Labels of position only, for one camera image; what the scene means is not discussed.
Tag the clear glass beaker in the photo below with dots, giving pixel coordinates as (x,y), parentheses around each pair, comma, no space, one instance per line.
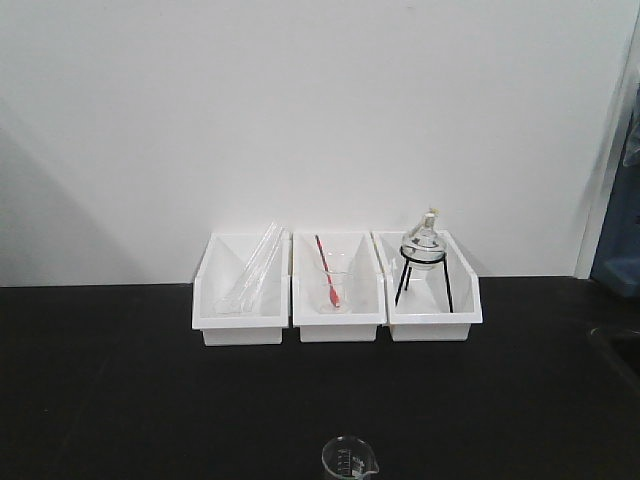
(348,457)

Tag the glass alcohol lamp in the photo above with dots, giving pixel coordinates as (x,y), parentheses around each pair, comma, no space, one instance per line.
(422,246)

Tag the glass tubes bundle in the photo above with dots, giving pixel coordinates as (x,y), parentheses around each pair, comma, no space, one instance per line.
(242,297)

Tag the red black dropper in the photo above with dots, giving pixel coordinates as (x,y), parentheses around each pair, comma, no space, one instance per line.
(333,294)

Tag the small glass beaker in bin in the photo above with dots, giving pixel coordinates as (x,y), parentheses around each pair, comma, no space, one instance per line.
(341,283)

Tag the left white plastic bin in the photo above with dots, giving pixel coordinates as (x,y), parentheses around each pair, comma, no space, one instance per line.
(221,265)

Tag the blue cabinet at right edge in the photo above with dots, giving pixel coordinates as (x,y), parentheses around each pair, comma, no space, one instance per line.
(616,263)

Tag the right white plastic bin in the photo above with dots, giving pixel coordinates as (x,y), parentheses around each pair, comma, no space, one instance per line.
(438,304)

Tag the white plastic bin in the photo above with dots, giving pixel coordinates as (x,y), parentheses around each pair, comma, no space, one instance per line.
(350,252)
(438,304)
(221,265)

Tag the middle white plastic bin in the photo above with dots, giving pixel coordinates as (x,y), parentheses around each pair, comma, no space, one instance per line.
(350,252)

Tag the black wire tripod stand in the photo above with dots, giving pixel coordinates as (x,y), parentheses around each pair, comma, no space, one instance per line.
(412,261)

